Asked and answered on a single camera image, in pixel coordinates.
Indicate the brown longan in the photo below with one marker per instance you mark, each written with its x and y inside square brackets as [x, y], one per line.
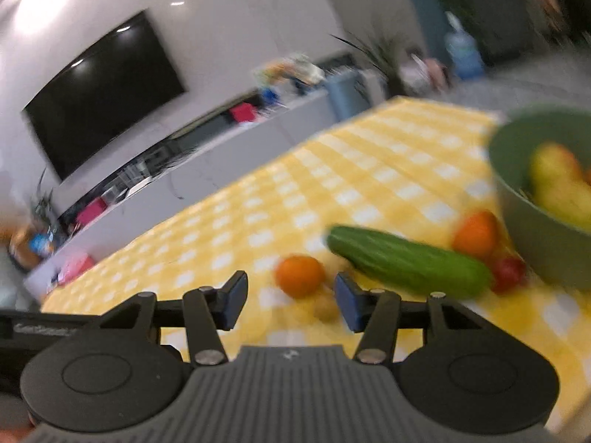
[326, 308]

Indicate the potted long-leaf plant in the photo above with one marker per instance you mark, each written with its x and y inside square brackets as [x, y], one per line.
[383, 60]

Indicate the blue water jug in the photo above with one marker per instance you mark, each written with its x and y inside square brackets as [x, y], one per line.
[463, 55]

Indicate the black television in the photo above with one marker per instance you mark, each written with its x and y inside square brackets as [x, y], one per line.
[106, 92]

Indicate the grey trash can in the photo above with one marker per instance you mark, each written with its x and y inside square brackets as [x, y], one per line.
[345, 94]

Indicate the pink small appliance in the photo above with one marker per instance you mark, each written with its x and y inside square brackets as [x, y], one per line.
[438, 73]

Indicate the green cucumber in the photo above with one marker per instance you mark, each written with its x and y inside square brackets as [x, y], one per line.
[411, 263]

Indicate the white plastic bag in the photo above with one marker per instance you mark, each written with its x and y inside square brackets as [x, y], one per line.
[418, 73]

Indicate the red cherry tomato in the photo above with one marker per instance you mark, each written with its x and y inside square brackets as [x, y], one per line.
[508, 273]

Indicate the dark grey cabinet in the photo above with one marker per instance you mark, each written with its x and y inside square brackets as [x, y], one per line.
[501, 18]

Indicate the red box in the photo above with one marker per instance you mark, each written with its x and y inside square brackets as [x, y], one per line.
[242, 112]

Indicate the yellow checked tablecloth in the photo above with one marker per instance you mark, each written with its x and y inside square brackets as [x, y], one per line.
[369, 170]

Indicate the green bowl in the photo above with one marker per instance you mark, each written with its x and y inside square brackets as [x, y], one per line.
[531, 221]

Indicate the large green pear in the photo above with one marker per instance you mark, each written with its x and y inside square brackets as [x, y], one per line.
[570, 203]

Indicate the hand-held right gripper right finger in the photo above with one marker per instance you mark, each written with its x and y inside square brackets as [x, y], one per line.
[348, 302]

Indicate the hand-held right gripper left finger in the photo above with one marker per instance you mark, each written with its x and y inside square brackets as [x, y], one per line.
[235, 300]

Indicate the white media console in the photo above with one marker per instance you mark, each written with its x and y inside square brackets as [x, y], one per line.
[258, 140]

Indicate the colourful poster board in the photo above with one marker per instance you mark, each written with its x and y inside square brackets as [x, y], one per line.
[288, 70]

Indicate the orange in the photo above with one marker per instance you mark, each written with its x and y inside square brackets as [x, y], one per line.
[300, 276]
[475, 234]

